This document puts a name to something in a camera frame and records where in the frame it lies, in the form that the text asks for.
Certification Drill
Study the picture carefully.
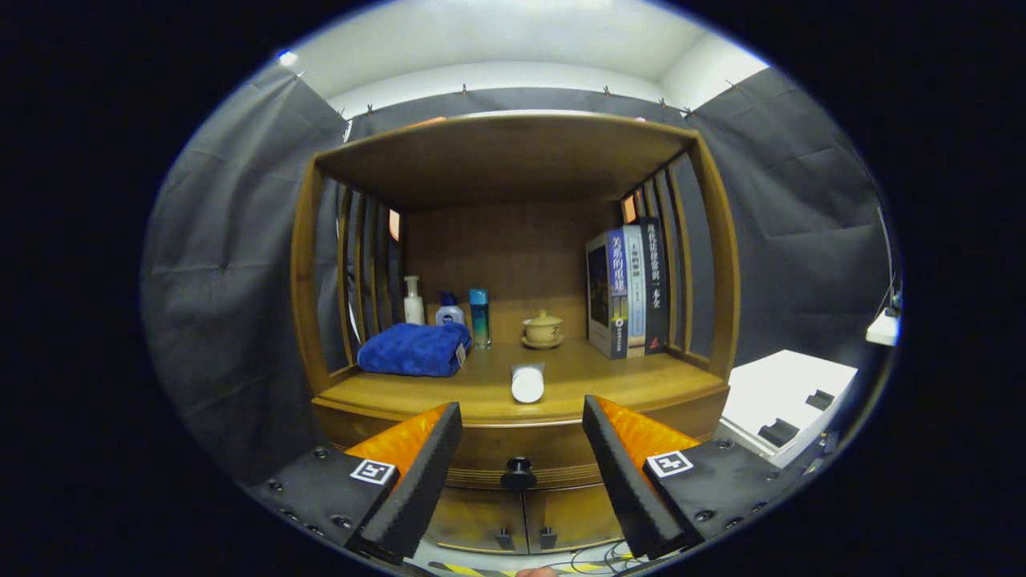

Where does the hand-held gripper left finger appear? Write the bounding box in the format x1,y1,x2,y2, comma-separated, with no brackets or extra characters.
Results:
248,401,464,566

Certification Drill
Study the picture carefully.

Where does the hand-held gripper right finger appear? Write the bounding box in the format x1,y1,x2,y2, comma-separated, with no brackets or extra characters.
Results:
582,394,794,560

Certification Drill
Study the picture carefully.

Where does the wooden drawer with black knob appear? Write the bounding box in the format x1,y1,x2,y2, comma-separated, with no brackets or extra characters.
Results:
314,389,730,491

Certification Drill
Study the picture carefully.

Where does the white cosmetic tube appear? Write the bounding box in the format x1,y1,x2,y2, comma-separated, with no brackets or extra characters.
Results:
511,362,546,404

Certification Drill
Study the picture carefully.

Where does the wooden cabinet door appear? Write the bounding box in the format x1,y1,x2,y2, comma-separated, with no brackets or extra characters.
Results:
425,489,530,554
525,485,626,554

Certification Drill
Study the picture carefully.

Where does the wooden countertop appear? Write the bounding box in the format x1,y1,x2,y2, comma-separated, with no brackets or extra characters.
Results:
317,337,730,426

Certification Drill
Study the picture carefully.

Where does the white cabinet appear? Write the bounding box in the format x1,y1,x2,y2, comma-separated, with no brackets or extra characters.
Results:
716,349,858,470

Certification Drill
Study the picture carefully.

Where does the wooden cabinet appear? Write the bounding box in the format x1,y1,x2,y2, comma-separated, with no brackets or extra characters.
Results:
290,111,742,555

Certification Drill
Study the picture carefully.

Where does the blue folded towel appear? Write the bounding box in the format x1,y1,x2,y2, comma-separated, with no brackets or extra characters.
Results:
357,322,472,377

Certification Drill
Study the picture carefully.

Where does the teal transparent bottle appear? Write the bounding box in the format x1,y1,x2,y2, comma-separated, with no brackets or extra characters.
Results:
469,288,491,349

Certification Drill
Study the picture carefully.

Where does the beige lidded teacup with saucer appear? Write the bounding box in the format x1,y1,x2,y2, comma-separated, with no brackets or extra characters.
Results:
521,309,566,349

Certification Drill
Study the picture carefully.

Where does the book with blue spine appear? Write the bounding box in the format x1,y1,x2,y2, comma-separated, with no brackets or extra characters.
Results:
585,231,630,360

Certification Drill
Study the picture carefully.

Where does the black floor cable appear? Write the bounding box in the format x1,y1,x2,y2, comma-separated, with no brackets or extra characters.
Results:
561,541,642,574

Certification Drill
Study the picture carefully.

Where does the white wall shelf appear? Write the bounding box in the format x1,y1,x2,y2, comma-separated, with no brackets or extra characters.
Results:
866,309,900,347

